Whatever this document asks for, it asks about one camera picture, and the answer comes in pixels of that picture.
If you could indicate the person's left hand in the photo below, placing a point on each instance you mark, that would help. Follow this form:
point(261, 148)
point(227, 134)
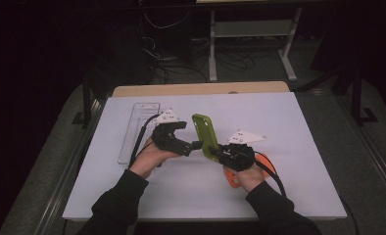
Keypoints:
point(148, 160)

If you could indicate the black metal stand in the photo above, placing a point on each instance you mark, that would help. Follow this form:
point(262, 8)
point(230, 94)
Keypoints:
point(356, 98)
point(86, 98)

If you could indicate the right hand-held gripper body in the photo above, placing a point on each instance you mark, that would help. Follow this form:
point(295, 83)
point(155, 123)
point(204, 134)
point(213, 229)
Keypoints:
point(238, 156)

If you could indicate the orange phone case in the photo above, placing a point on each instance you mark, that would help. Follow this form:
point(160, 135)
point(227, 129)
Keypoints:
point(231, 182)

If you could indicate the black computer tower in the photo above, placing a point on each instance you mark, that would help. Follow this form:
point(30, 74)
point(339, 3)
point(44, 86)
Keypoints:
point(171, 36)

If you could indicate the person's right hand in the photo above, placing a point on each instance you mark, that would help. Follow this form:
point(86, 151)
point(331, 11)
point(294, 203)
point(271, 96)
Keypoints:
point(248, 179)

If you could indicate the clear plastic rack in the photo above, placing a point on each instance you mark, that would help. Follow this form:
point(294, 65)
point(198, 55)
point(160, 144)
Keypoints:
point(134, 130)

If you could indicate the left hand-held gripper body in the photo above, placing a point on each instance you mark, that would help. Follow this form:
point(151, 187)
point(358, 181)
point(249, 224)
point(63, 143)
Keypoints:
point(168, 138)

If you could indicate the white metal table frame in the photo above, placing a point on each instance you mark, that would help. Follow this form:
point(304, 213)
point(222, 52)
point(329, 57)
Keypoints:
point(250, 28)

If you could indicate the green phone case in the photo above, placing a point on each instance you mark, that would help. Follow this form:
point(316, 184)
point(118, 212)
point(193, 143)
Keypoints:
point(204, 133)

